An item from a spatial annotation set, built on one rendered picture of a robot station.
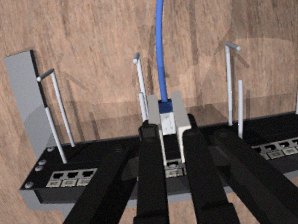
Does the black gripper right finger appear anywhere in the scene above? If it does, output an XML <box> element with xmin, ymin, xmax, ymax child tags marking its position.
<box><xmin>170</xmin><ymin>91</ymin><xmax>298</xmax><ymax>224</ymax></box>

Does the blue patch cable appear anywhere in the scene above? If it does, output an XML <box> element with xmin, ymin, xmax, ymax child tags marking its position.
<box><xmin>155</xmin><ymin>0</ymin><xmax>168</xmax><ymax>102</ymax></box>

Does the white ethernet plug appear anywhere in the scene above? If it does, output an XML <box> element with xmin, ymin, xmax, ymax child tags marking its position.
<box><xmin>158</xmin><ymin>99</ymin><xmax>176</xmax><ymax>135</ymax></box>

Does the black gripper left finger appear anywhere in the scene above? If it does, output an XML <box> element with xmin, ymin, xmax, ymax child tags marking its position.
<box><xmin>63</xmin><ymin>94</ymin><xmax>170</xmax><ymax>224</ymax></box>

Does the dark grey patch panel rack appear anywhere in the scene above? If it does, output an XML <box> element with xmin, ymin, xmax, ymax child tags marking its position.
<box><xmin>4</xmin><ymin>41</ymin><xmax>298</xmax><ymax>219</ymax></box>

